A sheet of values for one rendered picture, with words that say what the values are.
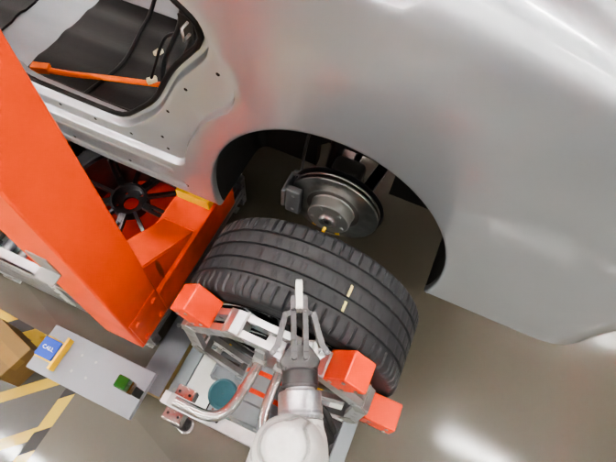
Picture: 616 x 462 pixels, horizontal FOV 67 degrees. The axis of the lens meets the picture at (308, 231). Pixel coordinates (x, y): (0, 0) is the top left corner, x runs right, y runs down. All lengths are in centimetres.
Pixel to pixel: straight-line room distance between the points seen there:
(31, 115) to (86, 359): 116
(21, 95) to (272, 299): 63
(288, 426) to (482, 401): 173
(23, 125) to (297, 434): 67
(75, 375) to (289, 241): 105
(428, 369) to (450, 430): 27
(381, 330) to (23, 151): 84
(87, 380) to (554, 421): 198
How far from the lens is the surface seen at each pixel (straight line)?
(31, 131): 94
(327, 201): 152
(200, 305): 118
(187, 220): 178
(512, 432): 245
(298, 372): 97
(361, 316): 113
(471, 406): 239
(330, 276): 112
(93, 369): 191
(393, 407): 136
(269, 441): 76
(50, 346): 195
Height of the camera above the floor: 220
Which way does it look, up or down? 61 degrees down
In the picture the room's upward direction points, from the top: 7 degrees clockwise
